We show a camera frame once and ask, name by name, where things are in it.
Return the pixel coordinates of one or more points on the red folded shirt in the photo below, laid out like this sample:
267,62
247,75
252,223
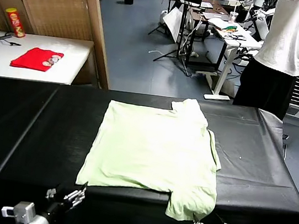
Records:
33,59

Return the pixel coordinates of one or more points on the black table cover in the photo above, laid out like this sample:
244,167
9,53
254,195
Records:
246,136

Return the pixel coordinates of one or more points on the white round device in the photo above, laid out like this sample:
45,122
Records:
163,17

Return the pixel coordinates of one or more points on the light green polo shirt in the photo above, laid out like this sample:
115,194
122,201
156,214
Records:
147,145

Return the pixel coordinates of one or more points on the white reflector board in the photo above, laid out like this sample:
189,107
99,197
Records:
173,23

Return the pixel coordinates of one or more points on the dark brown desk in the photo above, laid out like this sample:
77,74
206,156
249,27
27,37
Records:
205,14

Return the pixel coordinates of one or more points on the green colourful toy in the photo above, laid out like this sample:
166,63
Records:
231,28

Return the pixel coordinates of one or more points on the white humanoid robot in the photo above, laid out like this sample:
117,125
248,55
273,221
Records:
260,24

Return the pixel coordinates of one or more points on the grey laptop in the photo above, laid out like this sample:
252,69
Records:
216,16

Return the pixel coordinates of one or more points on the white standing desk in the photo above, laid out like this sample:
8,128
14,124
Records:
225,69

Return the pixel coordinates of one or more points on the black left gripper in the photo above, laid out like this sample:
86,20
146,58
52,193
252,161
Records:
59,210

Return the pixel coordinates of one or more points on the person in white shirt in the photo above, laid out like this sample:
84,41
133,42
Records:
289,31

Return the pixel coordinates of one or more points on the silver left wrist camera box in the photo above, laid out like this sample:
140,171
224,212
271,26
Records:
20,210

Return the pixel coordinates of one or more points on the red chips can yellow lid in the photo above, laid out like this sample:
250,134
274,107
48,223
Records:
15,23

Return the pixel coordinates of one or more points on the white table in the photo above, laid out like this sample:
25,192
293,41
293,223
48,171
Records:
71,51

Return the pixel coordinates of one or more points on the plastic cup with straw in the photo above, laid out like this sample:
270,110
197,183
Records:
233,17

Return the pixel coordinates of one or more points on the black tripod stand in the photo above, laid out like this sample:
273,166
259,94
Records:
182,33

